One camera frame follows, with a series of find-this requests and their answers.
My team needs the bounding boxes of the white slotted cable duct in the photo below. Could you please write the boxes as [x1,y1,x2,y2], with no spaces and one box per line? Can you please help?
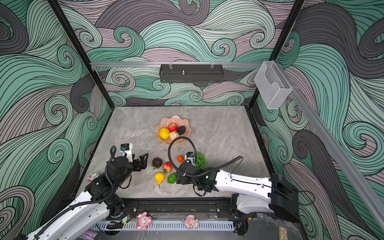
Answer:
[90,220,235,232]

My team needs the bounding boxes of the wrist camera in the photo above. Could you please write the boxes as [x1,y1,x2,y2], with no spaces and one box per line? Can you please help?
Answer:
[120,144,133,163]
[184,152,196,164]

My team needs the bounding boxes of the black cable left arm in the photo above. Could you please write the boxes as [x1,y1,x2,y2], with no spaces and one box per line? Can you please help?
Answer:
[32,145,133,238]

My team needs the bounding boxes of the white figurine on pink base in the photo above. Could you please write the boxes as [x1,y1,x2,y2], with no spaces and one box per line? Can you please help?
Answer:
[87,173,99,183]

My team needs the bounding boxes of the glitter purple cylinder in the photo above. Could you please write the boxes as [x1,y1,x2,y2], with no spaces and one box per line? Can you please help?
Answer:
[78,230,99,240]

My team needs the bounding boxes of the dark brown mangosteen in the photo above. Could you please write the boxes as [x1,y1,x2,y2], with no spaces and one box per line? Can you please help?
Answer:
[152,158,163,170]

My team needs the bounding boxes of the pink cat toy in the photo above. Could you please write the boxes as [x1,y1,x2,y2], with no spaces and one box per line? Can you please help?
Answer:
[137,212,152,231]

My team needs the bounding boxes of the yellow lemon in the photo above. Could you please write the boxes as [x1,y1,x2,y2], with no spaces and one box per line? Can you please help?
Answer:
[159,128,170,140]

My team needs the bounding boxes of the aluminium rail right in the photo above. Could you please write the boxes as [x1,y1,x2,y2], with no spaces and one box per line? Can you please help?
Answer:
[276,62,384,230]

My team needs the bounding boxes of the black corner frame post left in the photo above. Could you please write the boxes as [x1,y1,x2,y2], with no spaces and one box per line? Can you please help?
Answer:
[47,0,115,111]

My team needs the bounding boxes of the yellow pear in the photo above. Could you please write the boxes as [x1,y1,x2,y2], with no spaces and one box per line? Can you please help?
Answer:
[155,173,165,188]

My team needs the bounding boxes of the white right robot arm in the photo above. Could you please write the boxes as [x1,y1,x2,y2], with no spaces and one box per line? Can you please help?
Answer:
[176,161,300,223]

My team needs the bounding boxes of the black corner frame post right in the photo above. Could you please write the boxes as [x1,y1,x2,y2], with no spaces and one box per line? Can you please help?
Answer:
[249,1,304,109]

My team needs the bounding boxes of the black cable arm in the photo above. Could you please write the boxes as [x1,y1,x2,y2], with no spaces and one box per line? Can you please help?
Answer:
[32,145,133,238]
[167,136,244,178]

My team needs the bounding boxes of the clear acrylic wall box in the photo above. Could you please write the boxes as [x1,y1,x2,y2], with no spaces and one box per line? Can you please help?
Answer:
[254,61,292,110]

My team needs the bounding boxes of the cream fake garlic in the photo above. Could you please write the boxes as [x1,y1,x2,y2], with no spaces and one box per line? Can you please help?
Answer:
[169,131,179,141]

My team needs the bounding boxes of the green grape bunch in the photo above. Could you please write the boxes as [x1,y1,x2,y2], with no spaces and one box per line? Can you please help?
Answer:
[195,152,207,170]

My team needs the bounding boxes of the red fake apple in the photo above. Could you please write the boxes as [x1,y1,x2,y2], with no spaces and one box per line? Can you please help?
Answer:
[168,123,178,132]

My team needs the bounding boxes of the black wall tray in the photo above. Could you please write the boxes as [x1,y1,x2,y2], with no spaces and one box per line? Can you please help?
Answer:
[159,64,224,84]

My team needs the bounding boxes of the aluminium rail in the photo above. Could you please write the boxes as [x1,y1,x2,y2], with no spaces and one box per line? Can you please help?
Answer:
[90,61,262,69]
[276,62,384,230]

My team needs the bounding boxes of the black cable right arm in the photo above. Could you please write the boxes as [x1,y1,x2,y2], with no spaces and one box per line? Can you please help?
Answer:
[167,136,244,178]

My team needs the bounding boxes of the black corner frame post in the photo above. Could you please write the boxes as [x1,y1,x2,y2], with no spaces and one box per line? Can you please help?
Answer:
[47,0,115,111]
[249,1,304,109]

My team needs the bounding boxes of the orange tomato left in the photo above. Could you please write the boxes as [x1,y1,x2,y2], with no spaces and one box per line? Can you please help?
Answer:
[177,155,184,163]

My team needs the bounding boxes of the dark avocado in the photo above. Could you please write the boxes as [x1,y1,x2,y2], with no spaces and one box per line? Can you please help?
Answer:
[177,126,186,136]

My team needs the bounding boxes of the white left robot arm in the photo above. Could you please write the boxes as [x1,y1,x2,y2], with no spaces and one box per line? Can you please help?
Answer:
[19,154,149,240]

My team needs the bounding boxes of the green lime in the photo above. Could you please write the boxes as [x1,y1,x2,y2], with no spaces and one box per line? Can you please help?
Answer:
[167,173,177,185]

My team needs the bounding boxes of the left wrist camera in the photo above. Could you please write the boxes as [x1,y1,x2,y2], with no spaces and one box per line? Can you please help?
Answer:
[120,144,133,163]

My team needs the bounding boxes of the aluminium rail back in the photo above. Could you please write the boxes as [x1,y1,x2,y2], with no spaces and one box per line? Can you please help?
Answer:
[90,61,262,69]

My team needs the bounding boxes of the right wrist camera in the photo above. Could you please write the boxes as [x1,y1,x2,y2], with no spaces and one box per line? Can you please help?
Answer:
[184,152,196,164]

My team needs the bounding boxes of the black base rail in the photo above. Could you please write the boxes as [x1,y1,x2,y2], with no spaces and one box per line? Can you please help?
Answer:
[123,197,242,219]

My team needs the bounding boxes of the pink haired doll toy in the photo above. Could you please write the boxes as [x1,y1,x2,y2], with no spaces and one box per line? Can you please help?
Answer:
[185,215,199,230]

